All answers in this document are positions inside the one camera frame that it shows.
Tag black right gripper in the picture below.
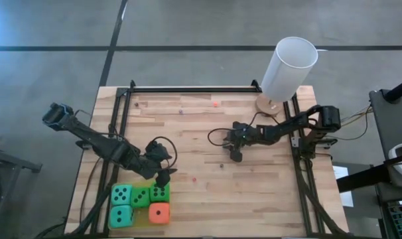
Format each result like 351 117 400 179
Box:
223 121 257 163

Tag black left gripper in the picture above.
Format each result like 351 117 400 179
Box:
139 155 178 189

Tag green foam die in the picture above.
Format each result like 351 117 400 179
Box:
130 187 151 209
149 181 171 203

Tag orange foam die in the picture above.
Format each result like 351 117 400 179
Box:
148 202 171 226

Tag teal foam die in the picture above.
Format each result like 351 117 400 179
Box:
110 184 133 206
108 204 135 230

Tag yellow translucent plastic bin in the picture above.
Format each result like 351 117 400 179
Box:
108 181 172 230

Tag white cylinder table lamp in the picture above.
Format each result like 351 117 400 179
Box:
255 36 319 116

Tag white paper sheet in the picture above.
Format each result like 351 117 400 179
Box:
332 165 355 208

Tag black flat bar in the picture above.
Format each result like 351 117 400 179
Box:
336 154 402 194

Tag dark metal stand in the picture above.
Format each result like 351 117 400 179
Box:
0 139 43 239

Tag grey side cart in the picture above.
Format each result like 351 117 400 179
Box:
368 88 402 239

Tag black pole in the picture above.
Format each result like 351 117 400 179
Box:
383 75 402 103

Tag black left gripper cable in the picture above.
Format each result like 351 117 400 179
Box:
149 135 178 170

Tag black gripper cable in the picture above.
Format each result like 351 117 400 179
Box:
149 135 178 170
207 111 283 147

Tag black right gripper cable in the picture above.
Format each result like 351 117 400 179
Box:
207 111 283 147

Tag black metal table frame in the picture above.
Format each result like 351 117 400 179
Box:
64 79 351 238

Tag yellow cable bundle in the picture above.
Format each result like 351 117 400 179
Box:
333 105 371 142

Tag white ring-shaped object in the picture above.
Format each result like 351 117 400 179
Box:
387 142 402 182

